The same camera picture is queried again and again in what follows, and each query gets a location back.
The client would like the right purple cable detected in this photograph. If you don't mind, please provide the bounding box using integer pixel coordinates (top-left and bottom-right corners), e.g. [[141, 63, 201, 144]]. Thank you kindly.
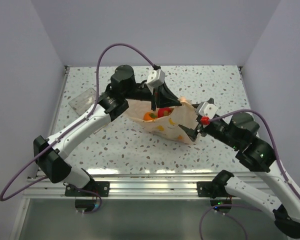
[[198, 109, 300, 240]]

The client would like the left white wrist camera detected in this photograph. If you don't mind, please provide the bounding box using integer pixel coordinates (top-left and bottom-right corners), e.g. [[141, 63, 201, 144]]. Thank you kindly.
[[146, 68, 165, 88]]

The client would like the red apple with yellow patch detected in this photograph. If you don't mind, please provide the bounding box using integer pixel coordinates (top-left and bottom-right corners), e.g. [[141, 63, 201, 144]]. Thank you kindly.
[[157, 107, 174, 118]]

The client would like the orange fake tangerine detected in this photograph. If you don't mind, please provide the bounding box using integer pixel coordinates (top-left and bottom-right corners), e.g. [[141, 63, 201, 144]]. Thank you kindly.
[[143, 112, 158, 121]]

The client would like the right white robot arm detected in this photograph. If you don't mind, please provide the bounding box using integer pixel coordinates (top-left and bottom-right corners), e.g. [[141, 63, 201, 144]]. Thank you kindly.
[[180, 98, 300, 239]]

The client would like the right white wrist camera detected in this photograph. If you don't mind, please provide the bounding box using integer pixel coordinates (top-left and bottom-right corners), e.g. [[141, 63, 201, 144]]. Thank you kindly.
[[195, 105, 218, 119]]

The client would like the aluminium mounting rail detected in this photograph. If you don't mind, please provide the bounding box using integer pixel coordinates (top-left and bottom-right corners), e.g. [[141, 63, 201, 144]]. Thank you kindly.
[[22, 172, 286, 200]]

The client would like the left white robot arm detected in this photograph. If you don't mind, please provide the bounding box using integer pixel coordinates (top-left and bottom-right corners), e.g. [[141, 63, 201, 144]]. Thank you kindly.
[[33, 65, 181, 197]]

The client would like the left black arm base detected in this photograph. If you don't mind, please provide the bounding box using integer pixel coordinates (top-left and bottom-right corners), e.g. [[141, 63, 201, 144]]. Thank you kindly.
[[64, 180, 110, 197]]

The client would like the orange translucent plastic bag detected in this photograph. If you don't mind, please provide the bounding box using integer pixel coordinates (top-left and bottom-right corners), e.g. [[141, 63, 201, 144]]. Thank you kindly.
[[124, 97, 197, 145]]

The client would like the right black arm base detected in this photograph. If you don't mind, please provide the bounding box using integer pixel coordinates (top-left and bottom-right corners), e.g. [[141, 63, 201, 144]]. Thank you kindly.
[[196, 170, 235, 199]]

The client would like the clear plastic tray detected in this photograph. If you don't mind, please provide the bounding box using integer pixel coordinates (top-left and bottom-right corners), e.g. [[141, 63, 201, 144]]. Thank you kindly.
[[69, 88, 96, 116]]

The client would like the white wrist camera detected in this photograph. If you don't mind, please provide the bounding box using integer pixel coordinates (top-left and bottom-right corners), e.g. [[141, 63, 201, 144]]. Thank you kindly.
[[146, 68, 165, 88], [195, 105, 218, 119]]

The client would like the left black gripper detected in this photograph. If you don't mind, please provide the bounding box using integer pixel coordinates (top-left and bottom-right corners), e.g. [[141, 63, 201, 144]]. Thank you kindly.
[[123, 80, 182, 112]]

